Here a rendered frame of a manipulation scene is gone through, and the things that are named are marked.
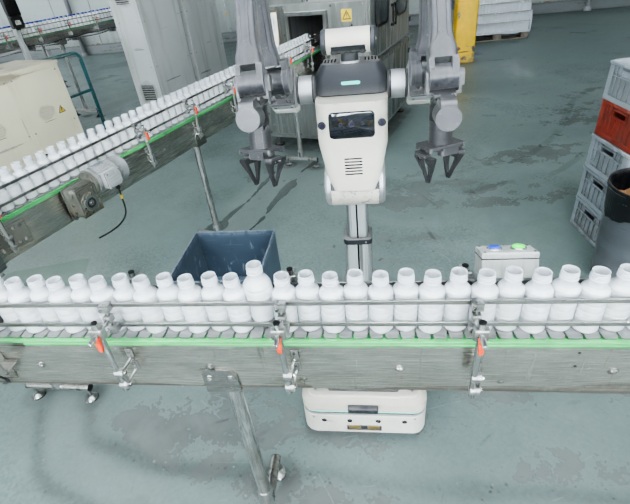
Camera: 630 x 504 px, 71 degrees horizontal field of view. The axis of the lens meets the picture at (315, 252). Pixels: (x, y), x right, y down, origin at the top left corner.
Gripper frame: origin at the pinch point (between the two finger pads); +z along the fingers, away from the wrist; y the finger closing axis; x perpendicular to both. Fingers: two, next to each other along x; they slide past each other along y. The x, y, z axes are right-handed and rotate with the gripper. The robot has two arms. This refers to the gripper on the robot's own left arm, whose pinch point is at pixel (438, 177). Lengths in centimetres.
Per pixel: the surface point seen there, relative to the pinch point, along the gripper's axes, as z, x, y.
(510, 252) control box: 16.9, -17.5, 9.9
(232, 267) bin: 48, 66, -47
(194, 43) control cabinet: 1, 656, 52
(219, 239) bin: 35, 67, -49
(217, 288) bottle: 17, 6, -60
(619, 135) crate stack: 43, 81, 193
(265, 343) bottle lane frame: 32, -3, -53
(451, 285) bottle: 17.0, -21.7, -11.5
